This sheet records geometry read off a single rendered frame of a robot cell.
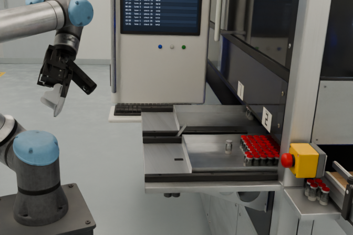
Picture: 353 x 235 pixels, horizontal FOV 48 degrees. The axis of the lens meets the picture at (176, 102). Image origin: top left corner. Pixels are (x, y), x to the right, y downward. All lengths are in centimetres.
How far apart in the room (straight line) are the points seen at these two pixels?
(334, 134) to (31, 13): 87
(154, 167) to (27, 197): 38
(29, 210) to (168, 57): 115
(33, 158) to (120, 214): 158
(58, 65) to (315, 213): 81
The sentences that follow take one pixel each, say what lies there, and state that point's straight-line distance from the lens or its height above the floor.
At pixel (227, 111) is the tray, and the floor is 88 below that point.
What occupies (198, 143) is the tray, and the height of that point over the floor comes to 88.
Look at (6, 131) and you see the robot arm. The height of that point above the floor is 102.
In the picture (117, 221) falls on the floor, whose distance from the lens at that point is 259.
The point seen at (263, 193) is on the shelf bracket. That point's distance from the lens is 136.
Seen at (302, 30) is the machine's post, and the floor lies 134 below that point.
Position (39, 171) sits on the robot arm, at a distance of 114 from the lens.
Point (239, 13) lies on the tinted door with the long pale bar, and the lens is 175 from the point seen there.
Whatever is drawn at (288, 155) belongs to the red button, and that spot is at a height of 101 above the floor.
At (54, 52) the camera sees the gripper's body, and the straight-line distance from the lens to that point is 123.
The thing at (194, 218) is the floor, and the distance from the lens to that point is 263.
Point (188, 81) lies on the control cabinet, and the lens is 210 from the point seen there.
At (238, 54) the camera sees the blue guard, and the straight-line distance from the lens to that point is 170.
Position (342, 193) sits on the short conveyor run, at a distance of 115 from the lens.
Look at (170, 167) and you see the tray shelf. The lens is 128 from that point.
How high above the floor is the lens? 146
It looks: 18 degrees down
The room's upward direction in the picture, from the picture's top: 2 degrees clockwise
